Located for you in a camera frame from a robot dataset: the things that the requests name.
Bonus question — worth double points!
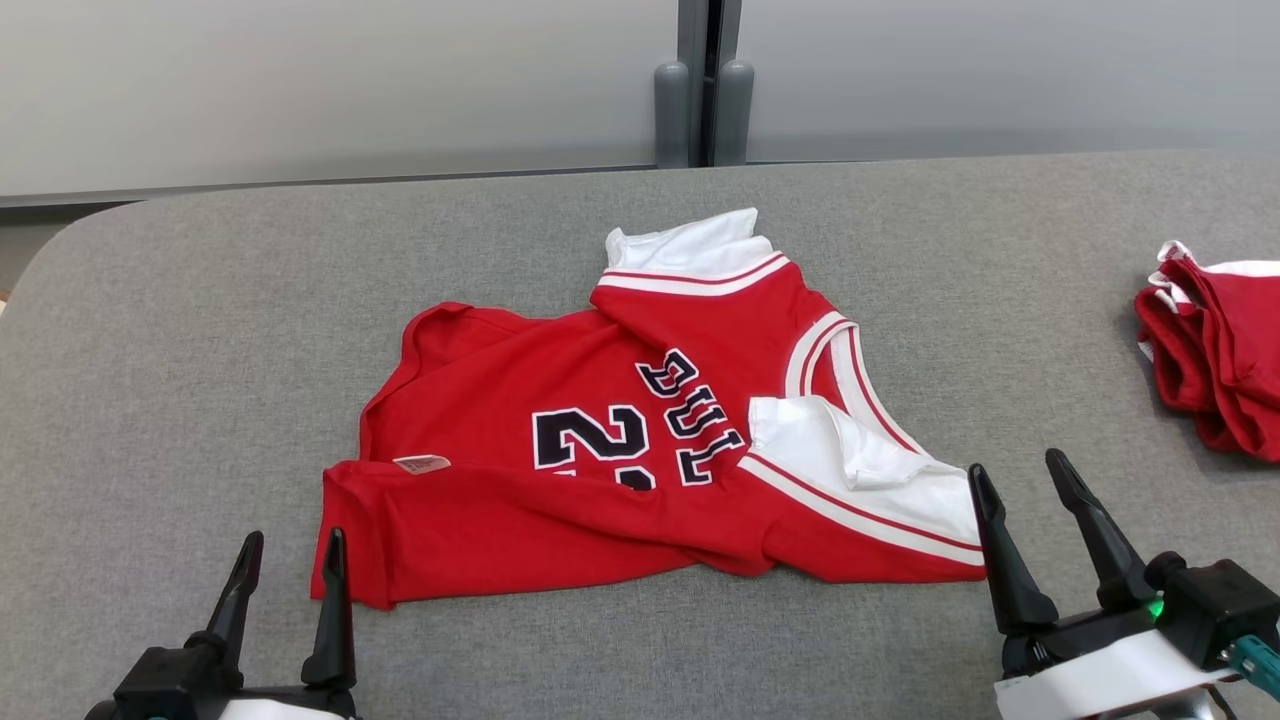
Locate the grey partition post with foot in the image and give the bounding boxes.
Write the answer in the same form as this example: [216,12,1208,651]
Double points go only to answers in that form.
[654,0,712,169]
[711,0,757,167]

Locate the teal right camera connector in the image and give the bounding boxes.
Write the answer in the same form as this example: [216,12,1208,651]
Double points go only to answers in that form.
[1228,635,1280,701]

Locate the red basketball jersey white sleeves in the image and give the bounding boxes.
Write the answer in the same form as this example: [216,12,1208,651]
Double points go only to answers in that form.
[310,207,988,611]

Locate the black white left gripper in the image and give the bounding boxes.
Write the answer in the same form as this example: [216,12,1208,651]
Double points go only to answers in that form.
[84,527,359,720]

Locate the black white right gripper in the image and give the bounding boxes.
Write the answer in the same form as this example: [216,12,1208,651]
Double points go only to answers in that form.
[967,447,1241,720]

